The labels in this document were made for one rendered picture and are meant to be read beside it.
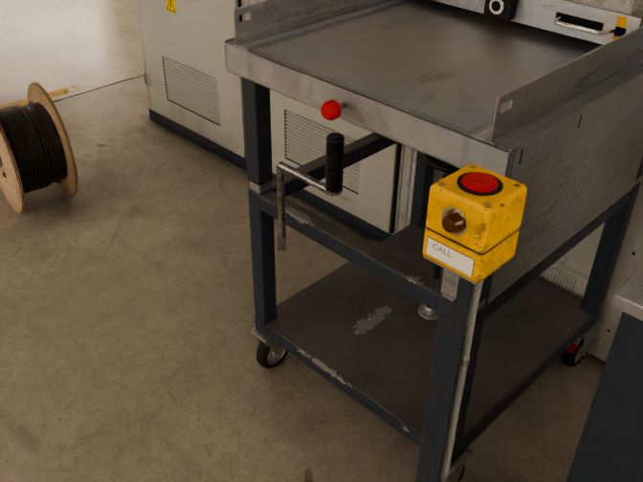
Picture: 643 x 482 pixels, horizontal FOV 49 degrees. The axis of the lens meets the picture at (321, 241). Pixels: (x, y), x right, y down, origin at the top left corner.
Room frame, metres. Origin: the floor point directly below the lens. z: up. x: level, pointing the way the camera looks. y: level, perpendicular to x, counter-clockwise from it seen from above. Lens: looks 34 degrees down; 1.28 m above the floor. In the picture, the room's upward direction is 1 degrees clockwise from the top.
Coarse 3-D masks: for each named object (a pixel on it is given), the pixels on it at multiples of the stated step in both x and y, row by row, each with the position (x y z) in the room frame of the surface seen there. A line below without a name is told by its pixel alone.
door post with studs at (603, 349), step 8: (640, 232) 1.34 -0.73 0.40; (640, 240) 1.34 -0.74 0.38; (640, 248) 1.34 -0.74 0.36; (632, 256) 1.34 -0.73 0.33; (640, 256) 1.33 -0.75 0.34; (632, 264) 1.34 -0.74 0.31; (640, 264) 1.33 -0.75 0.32; (632, 272) 1.34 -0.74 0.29; (624, 280) 1.34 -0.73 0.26; (616, 312) 1.34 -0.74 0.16; (616, 320) 1.34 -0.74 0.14; (608, 328) 1.35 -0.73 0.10; (616, 328) 1.33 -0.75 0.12; (608, 336) 1.34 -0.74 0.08; (600, 344) 1.35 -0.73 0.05; (608, 344) 1.34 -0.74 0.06; (600, 352) 1.34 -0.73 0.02; (608, 352) 1.33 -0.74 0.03
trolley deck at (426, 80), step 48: (288, 48) 1.26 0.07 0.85; (336, 48) 1.27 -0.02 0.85; (384, 48) 1.27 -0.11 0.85; (432, 48) 1.27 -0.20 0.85; (480, 48) 1.28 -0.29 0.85; (528, 48) 1.28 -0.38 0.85; (576, 48) 1.29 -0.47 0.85; (288, 96) 1.17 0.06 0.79; (336, 96) 1.09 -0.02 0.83; (384, 96) 1.05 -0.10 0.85; (432, 96) 1.05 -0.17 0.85; (480, 96) 1.05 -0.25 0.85; (624, 96) 1.12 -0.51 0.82; (432, 144) 0.95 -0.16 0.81; (480, 144) 0.89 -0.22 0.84; (528, 144) 0.89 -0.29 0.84
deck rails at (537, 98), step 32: (288, 0) 1.36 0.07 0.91; (320, 0) 1.42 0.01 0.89; (352, 0) 1.49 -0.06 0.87; (384, 0) 1.57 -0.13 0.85; (256, 32) 1.30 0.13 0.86; (288, 32) 1.34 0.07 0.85; (640, 32) 1.20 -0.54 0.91; (576, 64) 1.04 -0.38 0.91; (608, 64) 1.12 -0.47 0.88; (512, 96) 0.91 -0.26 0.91; (544, 96) 0.98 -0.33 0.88; (576, 96) 1.05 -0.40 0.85; (480, 128) 0.92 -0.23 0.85; (512, 128) 0.92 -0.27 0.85
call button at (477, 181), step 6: (468, 174) 0.68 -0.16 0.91; (474, 174) 0.69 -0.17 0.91; (480, 174) 0.69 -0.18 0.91; (486, 174) 0.69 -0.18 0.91; (462, 180) 0.68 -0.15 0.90; (468, 180) 0.67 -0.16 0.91; (474, 180) 0.67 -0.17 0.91; (480, 180) 0.67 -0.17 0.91; (486, 180) 0.67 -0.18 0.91; (492, 180) 0.67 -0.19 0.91; (468, 186) 0.66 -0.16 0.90; (474, 186) 0.66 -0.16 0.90; (480, 186) 0.66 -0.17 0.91; (486, 186) 0.66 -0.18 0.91; (492, 186) 0.66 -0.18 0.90
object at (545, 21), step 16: (432, 0) 1.52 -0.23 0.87; (448, 0) 1.49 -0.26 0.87; (464, 0) 1.46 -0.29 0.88; (480, 0) 1.44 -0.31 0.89; (528, 0) 1.36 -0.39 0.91; (544, 0) 1.34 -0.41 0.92; (560, 0) 1.32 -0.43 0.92; (528, 16) 1.36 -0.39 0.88; (544, 16) 1.34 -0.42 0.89; (576, 16) 1.29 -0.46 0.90; (592, 16) 1.27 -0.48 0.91; (640, 16) 1.22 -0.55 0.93; (560, 32) 1.31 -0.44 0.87; (576, 32) 1.29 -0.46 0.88; (624, 32) 1.23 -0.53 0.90
